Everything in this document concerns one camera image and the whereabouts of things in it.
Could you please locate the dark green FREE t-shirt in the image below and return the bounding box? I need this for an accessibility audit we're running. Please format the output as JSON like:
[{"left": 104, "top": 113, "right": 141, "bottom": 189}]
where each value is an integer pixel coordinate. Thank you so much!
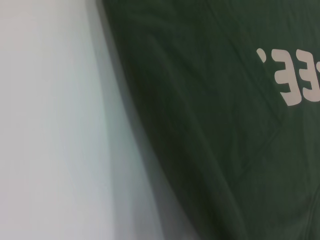
[{"left": 101, "top": 0, "right": 320, "bottom": 240}]

